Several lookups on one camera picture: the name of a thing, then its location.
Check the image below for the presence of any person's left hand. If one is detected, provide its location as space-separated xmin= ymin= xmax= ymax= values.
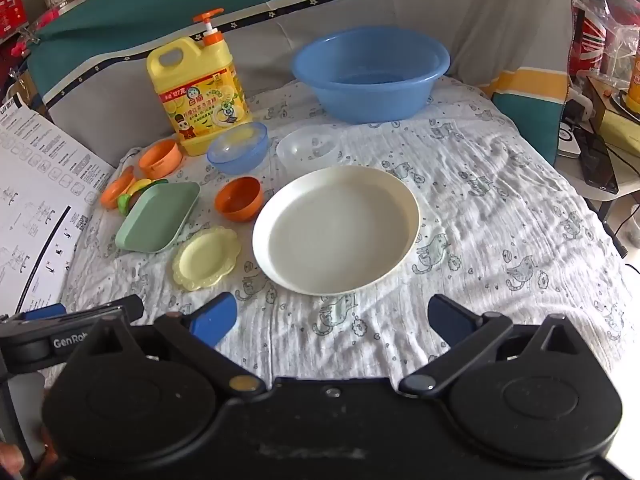
xmin=0 ymin=422 xmax=58 ymax=480

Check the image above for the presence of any white printed instruction sheet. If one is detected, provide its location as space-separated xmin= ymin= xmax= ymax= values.
xmin=0 ymin=94 xmax=116 ymax=317

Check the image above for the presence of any large blue plastic basin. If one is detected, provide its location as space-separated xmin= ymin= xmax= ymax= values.
xmin=291 ymin=26 xmax=452 ymax=125

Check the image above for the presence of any red toy piece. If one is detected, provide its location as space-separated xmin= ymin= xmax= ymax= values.
xmin=215 ymin=176 xmax=265 ymax=224

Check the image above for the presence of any black cable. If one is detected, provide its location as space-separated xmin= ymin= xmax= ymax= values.
xmin=606 ymin=142 xmax=640 ymax=261

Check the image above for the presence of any yellow scalloped plate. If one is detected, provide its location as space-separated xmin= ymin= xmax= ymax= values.
xmin=172 ymin=226 xmax=242 ymax=292

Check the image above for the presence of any white animal print blanket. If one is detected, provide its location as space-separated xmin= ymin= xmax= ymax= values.
xmin=59 ymin=76 xmax=632 ymax=397

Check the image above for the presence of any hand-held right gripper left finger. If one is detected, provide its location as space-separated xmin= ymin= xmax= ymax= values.
xmin=97 ymin=291 xmax=267 ymax=401

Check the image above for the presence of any clear plastic lid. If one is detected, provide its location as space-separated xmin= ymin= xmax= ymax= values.
xmin=276 ymin=126 xmax=341 ymax=170

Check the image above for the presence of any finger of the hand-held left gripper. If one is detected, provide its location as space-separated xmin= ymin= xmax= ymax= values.
xmin=17 ymin=303 xmax=68 ymax=323
xmin=62 ymin=294 xmax=146 ymax=328

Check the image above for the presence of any orange toy pot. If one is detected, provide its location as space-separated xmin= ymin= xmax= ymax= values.
xmin=138 ymin=140 xmax=184 ymax=180

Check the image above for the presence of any red box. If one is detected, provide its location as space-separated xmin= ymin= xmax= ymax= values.
xmin=0 ymin=0 xmax=32 ymax=42

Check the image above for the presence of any yellow detergent pump bottle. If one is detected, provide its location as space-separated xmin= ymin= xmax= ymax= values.
xmin=146 ymin=8 xmax=252 ymax=157

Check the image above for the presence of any large white plate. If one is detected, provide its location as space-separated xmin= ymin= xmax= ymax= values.
xmin=251 ymin=166 xmax=421 ymax=297

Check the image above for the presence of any white round-button device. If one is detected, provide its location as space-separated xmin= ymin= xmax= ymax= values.
xmin=557 ymin=120 xmax=584 ymax=159

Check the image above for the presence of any blue transparent bowl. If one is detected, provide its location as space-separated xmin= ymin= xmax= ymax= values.
xmin=206 ymin=121 xmax=270 ymax=176

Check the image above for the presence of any teal and grey sofa cover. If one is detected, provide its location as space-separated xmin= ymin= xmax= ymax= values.
xmin=25 ymin=0 xmax=577 ymax=167

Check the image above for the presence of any green rectangular dish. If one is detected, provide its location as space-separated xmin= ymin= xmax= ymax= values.
xmin=114 ymin=181 xmax=201 ymax=254

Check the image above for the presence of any clear plastic bag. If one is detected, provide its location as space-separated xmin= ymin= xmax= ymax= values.
xmin=571 ymin=0 xmax=640 ymax=83

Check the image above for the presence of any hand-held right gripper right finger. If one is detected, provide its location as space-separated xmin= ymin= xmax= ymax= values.
xmin=398 ymin=293 xmax=576 ymax=400

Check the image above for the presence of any red drink can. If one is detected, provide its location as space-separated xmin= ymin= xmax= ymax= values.
xmin=572 ymin=7 xmax=609 ymax=82

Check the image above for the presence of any yellow cardboard box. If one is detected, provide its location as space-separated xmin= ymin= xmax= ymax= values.
xmin=582 ymin=76 xmax=640 ymax=157

